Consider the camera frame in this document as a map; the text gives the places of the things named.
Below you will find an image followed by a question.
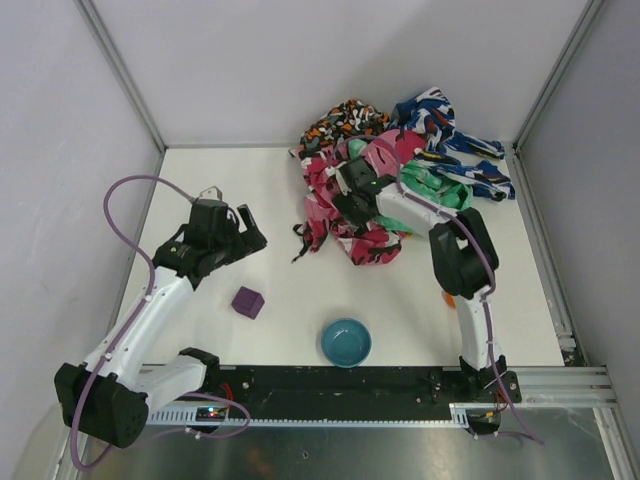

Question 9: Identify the blue patterned cloth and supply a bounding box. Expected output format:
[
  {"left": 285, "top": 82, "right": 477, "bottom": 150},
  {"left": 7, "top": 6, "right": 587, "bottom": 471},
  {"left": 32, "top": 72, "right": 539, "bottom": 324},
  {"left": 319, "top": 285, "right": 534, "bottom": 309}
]
[{"left": 392, "top": 87, "right": 516, "bottom": 202}]

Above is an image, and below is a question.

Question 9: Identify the pink camouflage cloth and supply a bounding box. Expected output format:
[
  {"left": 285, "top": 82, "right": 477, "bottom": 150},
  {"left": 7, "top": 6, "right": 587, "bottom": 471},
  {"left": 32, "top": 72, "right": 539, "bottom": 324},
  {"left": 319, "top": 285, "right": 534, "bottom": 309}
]
[{"left": 289, "top": 129, "right": 426, "bottom": 266}]

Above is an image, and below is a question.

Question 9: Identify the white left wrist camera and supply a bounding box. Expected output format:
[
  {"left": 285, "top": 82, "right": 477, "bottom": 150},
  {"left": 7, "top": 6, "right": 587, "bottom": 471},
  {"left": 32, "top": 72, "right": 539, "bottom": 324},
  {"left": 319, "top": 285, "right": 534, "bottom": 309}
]
[{"left": 195, "top": 185, "right": 223, "bottom": 201}]

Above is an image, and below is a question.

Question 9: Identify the blue ceramic bowl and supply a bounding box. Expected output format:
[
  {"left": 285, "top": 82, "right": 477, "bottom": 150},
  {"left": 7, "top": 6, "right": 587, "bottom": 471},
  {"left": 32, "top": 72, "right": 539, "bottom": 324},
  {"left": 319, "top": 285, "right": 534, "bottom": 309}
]
[{"left": 320, "top": 318, "right": 372, "bottom": 369}]

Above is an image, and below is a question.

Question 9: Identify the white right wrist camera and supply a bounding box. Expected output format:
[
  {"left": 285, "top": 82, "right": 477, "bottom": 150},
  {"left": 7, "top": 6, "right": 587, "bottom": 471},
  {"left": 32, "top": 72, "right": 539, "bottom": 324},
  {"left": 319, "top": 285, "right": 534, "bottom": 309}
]
[{"left": 325, "top": 162, "right": 351, "bottom": 195}]

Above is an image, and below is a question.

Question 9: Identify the orange black camouflage cloth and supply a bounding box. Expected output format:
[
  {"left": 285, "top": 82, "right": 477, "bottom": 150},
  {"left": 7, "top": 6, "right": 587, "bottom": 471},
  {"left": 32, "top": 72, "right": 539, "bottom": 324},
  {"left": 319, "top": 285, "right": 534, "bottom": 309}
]
[{"left": 293, "top": 99, "right": 391, "bottom": 159}]

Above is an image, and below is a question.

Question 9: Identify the grey cable duct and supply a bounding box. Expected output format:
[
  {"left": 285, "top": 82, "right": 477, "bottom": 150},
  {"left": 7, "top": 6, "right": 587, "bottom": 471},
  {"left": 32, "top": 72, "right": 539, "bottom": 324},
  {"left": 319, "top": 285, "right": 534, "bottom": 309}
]
[{"left": 144, "top": 403, "right": 496, "bottom": 430}]

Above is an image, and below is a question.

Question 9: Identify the green tie-dye cloth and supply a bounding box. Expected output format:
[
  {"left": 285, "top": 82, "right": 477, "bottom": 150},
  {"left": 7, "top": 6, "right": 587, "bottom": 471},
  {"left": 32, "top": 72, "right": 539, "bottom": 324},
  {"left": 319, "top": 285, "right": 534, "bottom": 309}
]
[{"left": 374, "top": 148, "right": 472, "bottom": 236}]

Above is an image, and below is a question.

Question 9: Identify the orange fruit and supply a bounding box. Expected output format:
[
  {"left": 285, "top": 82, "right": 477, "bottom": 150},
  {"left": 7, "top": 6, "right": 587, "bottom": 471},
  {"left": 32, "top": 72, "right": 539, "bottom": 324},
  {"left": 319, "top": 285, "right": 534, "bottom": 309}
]
[{"left": 444, "top": 292, "right": 456, "bottom": 308}]

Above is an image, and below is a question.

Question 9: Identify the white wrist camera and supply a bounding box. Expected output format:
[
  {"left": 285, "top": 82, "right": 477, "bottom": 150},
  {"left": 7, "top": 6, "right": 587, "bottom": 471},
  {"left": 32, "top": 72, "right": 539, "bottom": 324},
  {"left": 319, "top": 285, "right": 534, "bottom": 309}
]
[
  {"left": 325, "top": 162, "right": 351, "bottom": 195},
  {"left": 195, "top": 185, "right": 223, "bottom": 201}
]

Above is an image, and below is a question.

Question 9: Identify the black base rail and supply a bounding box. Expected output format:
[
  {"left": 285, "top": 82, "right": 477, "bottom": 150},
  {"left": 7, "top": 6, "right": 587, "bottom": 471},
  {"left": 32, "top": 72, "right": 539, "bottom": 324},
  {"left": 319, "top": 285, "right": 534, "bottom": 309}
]
[{"left": 134, "top": 363, "right": 524, "bottom": 422}]

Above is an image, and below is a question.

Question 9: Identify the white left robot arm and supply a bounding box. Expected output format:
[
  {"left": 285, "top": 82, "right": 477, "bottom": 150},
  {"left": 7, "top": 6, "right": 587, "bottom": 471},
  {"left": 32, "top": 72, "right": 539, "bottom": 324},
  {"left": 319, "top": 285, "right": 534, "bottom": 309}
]
[{"left": 54, "top": 199, "right": 267, "bottom": 449}]

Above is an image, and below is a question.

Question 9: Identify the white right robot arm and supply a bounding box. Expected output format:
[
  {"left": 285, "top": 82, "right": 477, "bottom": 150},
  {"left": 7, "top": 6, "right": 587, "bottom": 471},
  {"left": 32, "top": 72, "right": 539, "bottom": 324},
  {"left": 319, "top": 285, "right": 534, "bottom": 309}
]
[{"left": 332, "top": 157, "right": 512, "bottom": 404}]

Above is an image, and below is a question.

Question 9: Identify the purple cube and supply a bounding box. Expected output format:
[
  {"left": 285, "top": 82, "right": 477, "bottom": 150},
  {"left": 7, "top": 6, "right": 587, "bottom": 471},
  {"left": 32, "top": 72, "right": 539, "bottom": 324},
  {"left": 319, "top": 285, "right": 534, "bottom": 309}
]
[{"left": 231, "top": 286, "right": 265, "bottom": 320}]

